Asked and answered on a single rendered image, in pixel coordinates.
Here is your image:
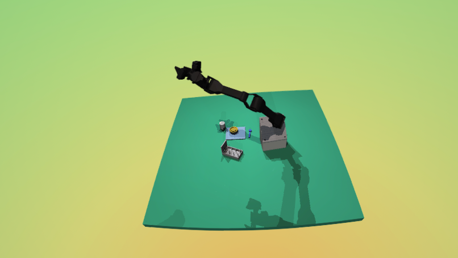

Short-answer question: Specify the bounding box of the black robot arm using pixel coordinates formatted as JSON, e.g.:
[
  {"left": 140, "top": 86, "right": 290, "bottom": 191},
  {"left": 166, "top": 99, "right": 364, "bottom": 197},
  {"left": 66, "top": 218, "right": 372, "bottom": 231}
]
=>
[{"left": 191, "top": 61, "right": 286, "bottom": 129}]

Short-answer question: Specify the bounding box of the grey dish rack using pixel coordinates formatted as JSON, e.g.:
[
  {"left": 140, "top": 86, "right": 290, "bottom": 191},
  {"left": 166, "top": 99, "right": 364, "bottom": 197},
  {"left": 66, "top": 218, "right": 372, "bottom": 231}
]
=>
[{"left": 221, "top": 140, "right": 243, "bottom": 160}]

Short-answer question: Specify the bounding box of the white cylinder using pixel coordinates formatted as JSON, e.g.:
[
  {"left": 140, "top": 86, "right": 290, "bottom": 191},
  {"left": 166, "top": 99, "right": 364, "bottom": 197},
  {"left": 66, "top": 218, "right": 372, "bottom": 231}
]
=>
[{"left": 219, "top": 121, "right": 226, "bottom": 130}]

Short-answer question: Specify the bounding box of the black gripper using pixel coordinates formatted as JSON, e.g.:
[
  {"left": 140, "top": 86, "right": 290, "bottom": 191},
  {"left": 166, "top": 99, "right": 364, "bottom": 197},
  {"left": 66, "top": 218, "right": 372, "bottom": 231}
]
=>
[{"left": 175, "top": 66, "right": 195, "bottom": 84}]

